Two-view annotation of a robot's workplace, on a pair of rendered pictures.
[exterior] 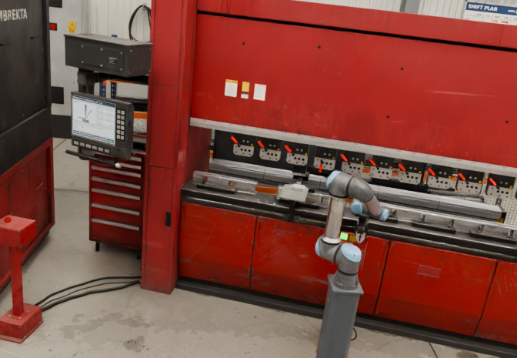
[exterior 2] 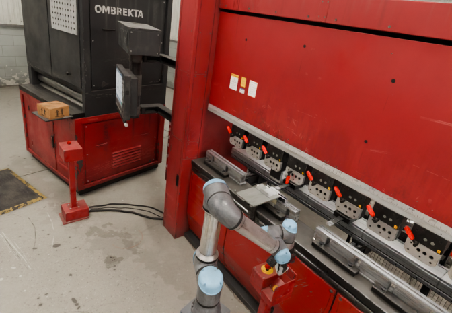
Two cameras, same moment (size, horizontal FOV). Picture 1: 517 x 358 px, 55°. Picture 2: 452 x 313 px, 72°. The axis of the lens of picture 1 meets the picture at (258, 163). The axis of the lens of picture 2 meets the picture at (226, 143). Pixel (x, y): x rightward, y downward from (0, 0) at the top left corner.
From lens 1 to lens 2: 2.10 m
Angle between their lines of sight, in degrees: 37
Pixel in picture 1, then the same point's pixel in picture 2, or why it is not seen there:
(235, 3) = not seen: outside the picture
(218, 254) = not seen: hidden behind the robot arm
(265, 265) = (231, 250)
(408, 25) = (410, 19)
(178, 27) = (192, 20)
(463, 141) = not seen: outside the picture
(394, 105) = (375, 128)
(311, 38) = (298, 36)
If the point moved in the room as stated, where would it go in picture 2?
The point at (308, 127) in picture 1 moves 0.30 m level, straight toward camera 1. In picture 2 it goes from (285, 133) to (255, 140)
